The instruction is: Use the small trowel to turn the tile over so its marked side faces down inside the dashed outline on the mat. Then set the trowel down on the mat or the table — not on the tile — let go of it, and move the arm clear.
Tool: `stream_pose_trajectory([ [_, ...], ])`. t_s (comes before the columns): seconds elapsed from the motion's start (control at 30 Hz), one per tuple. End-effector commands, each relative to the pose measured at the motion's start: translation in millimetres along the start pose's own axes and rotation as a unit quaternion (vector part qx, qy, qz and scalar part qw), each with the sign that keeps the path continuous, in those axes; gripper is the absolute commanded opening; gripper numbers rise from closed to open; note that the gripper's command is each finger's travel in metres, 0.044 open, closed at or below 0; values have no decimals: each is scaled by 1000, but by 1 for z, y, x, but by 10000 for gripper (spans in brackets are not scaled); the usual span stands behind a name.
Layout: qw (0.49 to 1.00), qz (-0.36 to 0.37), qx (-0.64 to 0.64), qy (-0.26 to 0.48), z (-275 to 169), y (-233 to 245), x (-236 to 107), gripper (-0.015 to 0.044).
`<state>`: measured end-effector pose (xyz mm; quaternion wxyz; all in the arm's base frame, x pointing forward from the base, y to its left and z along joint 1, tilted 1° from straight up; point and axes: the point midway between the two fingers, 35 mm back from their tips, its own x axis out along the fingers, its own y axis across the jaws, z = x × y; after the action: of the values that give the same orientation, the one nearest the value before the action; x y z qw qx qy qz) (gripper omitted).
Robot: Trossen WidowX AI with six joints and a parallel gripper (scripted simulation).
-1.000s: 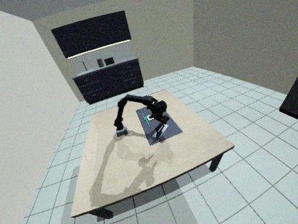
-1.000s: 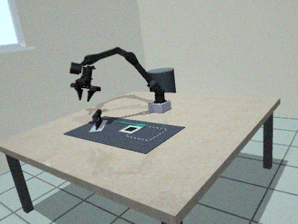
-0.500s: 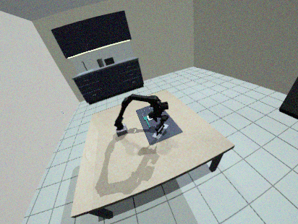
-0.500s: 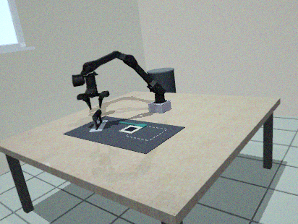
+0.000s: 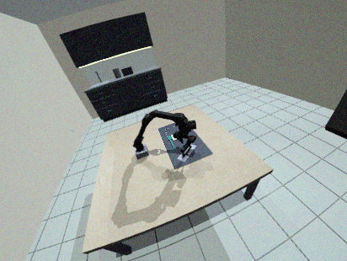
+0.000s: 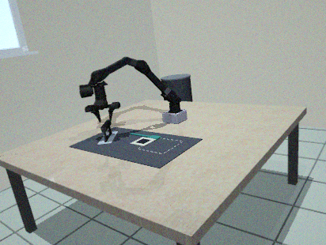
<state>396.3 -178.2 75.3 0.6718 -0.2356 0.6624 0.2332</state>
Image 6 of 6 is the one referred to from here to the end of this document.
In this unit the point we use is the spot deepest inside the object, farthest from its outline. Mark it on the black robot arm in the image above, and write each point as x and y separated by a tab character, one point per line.
139	65

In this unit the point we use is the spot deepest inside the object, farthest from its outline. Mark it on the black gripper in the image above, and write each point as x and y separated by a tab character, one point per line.
112	107

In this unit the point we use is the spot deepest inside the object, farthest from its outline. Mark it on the white square tile with dark centre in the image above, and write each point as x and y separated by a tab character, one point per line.
143	141

